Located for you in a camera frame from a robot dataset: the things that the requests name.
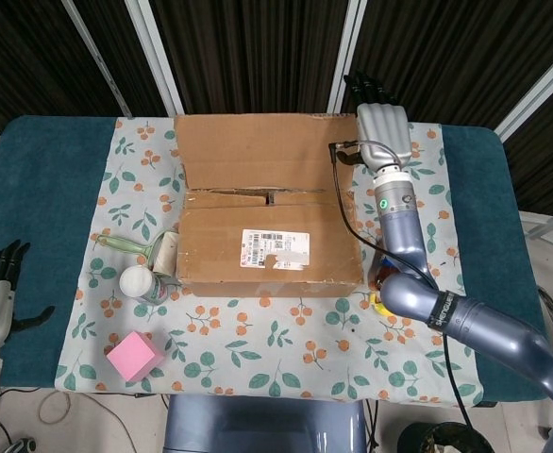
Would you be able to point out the white cap green jar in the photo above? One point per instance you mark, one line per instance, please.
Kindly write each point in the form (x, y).
(137, 281)

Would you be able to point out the small black floor device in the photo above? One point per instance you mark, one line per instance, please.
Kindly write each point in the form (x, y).
(26, 444)

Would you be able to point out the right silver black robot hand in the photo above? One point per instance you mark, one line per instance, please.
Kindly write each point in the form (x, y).
(382, 132)

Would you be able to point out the black round bin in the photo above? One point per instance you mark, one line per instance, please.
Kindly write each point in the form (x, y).
(439, 441)

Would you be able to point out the thin white frame post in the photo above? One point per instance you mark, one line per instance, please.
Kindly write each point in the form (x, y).
(96, 56)

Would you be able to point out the white metal frame rail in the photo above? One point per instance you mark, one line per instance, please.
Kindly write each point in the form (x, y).
(550, 226)

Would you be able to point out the yellow banana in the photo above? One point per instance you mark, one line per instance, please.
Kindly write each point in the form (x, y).
(380, 306)

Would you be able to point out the teal table cover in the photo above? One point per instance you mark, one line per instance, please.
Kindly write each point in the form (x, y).
(45, 189)

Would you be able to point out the wide white frame post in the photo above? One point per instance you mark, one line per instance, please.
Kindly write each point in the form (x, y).
(156, 56)

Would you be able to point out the floral leaf print tablecloth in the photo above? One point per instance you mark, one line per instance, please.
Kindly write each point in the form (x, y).
(276, 340)

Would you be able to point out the brown cardboard box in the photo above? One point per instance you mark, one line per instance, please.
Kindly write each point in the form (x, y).
(267, 226)

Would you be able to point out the pink cube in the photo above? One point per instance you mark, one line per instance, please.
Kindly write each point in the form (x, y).
(135, 356)

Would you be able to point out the blue-grey robot torso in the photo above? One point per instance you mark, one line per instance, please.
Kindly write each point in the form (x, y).
(262, 424)

